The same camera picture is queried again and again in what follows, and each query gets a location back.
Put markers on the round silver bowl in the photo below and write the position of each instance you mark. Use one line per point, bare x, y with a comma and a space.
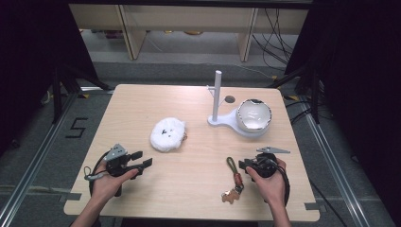
253, 115

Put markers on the person's left hand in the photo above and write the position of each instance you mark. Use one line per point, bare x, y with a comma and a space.
107, 186

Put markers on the white hook stand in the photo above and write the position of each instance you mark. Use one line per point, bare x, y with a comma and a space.
217, 94

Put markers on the grey tape strip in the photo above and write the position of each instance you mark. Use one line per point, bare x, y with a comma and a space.
71, 197
315, 206

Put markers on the black metal stand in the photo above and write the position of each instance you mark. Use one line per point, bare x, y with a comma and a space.
63, 85
310, 91

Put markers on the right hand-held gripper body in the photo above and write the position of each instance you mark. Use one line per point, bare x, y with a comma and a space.
266, 164

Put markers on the person's right hand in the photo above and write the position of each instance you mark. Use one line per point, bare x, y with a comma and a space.
271, 186

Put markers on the aluminium floor rail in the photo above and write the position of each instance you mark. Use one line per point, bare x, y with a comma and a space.
334, 164
34, 157

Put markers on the light wooden desk frame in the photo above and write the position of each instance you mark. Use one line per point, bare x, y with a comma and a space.
189, 19

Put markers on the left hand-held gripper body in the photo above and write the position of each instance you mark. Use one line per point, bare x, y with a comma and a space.
117, 165

